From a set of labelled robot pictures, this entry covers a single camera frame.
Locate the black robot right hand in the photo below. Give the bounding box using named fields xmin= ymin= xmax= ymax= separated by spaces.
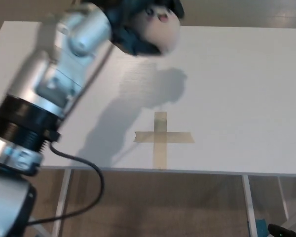
xmin=267 ymin=223 xmax=296 ymax=237

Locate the horizontal beige tape strip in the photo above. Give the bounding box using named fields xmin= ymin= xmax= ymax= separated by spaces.
xmin=133 ymin=131 xmax=195 ymax=144

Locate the white table leg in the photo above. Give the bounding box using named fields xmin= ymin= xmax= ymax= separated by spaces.
xmin=50 ymin=169 xmax=73 ymax=237
xmin=277 ymin=176 xmax=290 ymax=221
xmin=241 ymin=174 xmax=259 ymax=237

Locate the pink dumpling plush toy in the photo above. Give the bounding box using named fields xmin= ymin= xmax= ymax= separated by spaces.
xmin=134 ymin=6 xmax=182 ymax=55

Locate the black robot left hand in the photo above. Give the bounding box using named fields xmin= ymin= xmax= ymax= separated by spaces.
xmin=93 ymin=0 xmax=186 ymax=57

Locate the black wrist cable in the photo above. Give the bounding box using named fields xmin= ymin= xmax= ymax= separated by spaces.
xmin=27 ymin=130 xmax=106 ymax=226

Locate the teal floor marker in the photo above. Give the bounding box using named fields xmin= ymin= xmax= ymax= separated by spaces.
xmin=256 ymin=218 xmax=270 ymax=237

